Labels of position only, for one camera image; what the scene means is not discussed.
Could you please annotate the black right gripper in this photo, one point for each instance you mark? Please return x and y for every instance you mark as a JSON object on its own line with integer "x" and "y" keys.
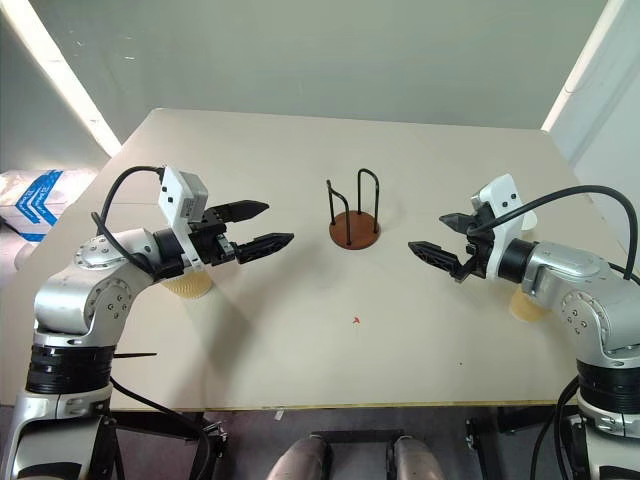
{"x": 481, "y": 245}

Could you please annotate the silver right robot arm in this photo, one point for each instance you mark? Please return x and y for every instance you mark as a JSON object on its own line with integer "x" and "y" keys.
{"x": 565, "y": 270}

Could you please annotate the white bag with blue print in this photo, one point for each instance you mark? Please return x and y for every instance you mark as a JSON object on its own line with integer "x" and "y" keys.
{"x": 35, "y": 200}

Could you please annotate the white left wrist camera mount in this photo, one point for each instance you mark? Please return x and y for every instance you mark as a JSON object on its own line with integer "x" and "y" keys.
{"x": 173, "y": 195}

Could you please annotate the dark rounded robot foot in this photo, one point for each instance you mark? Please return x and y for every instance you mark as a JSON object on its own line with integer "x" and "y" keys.
{"x": 415, "y": 460}
{"x": 300, "y": 460}

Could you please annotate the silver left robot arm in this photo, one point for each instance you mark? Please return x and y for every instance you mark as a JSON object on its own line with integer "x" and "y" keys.
{"x": 65, "y": 295}

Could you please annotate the black metal table frame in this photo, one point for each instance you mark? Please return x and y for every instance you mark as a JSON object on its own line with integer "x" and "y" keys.
{"x": 357, "y": 436}

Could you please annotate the black zip tie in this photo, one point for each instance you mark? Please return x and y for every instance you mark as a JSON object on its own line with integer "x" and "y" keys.
{"x": 135, "y": 355}

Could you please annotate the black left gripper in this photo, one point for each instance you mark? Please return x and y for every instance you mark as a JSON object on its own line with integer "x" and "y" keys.
{"x": 210, "y": 242}

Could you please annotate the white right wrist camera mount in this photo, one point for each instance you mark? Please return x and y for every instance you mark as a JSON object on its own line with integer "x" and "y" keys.
{"x": 504, "y": 200}

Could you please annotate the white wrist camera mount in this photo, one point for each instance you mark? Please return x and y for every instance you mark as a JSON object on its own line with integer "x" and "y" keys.
{"x": 504, "y": 200}
{"x": 173, "y": 195}

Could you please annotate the beige paper cup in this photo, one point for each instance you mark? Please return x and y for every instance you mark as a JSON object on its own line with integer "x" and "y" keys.
{"x": 525, "y": 307}
{"x": 192, "y": 286}

